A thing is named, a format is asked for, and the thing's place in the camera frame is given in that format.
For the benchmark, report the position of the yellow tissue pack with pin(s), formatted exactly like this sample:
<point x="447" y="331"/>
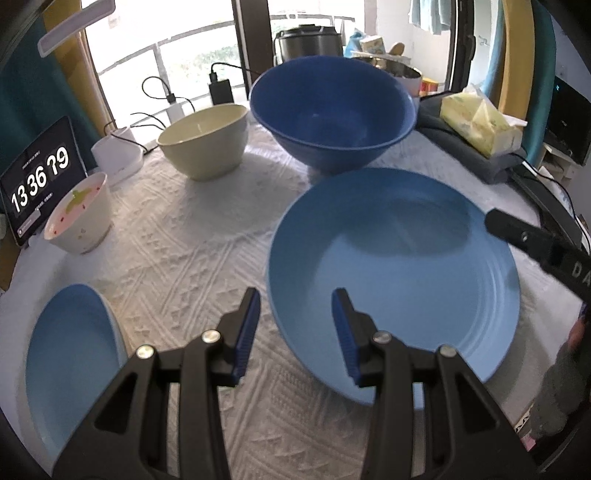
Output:
<point x="480" y="124"/>

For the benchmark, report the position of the dark window frame post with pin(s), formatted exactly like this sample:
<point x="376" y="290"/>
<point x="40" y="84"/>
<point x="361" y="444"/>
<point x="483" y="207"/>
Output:
<point x="461" y="46"/>
<point x="251" y="37"/>

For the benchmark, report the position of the blue plastic bag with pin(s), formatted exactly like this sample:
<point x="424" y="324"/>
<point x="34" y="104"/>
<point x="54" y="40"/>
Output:
<point x="355" y="40"/>

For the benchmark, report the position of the red and yellow can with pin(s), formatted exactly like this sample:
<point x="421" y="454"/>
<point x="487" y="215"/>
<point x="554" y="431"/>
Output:
<point x="429" y="86"/>

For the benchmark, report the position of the small light blue plate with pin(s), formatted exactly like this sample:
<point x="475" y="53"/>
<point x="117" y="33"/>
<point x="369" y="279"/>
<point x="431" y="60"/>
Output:
<point x="69" y="369"/>

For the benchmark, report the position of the large light blue plate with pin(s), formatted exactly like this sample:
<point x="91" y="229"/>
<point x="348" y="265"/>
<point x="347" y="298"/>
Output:
<point x="392" y="277"/>

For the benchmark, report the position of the black monitor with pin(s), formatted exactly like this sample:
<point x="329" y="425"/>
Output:
<point x="570" y="120"/>

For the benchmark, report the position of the strawberry print white bowl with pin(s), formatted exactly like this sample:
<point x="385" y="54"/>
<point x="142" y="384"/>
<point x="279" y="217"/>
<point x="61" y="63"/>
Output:
<point x="87" y="226"/>

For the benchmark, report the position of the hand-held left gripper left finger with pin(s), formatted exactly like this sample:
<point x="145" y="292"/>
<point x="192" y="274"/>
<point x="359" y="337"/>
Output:
<point x="247" y="332"/>

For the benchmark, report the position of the tablet with clock display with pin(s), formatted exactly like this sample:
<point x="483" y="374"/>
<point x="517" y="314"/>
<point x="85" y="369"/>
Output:
<point x="41" y="180"/>

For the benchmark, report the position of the black flat device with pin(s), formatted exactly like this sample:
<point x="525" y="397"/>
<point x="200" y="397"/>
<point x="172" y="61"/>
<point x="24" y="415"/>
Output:
<point x="549" y="203"/>

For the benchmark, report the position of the stainless steel tumbler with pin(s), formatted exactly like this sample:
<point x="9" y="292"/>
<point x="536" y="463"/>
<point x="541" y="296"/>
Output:
<point x="309" y="46"/>

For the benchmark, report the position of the light blue hanging garment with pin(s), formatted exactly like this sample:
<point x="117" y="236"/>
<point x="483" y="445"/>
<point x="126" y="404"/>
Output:
<point x="429" y="14"/>

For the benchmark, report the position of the white desk lamp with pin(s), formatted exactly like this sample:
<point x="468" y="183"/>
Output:
<point x="115" y="157"/>

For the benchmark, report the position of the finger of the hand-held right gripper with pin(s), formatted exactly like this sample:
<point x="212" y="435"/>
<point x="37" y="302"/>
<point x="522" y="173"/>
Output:
<point x="521" y="235"/>

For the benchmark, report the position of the person's right forearm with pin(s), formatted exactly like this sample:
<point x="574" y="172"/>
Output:
<point x="554" y="397"/>

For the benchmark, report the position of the balcony railing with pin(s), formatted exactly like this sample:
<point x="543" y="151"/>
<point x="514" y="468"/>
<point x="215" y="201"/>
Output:
<point x="184" y="39"/>

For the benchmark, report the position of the cream bowl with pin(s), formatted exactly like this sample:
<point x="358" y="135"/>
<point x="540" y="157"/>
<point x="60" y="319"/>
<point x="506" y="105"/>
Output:
<point x="203" y="152"/>

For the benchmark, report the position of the white textured tablecloth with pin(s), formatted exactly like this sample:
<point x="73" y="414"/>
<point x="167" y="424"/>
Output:
<point x="184" y="258"/>

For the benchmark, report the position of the grey folded cloth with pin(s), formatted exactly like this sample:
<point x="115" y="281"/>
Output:
<point x="455" y="143"/>

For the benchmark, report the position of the white charger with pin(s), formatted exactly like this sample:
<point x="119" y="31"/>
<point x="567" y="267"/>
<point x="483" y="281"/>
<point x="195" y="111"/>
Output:
<point x="175" y="113"/>

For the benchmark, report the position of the white side desk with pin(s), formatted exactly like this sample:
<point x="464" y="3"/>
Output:
<point x="556" y="168"/>

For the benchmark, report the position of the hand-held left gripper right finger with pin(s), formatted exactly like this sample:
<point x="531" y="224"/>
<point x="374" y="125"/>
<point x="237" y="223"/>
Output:
<point x="344" y="332"/>

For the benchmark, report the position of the dark blue bowl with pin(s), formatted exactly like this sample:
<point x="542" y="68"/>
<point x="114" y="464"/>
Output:
<point x="332" y="115"/>

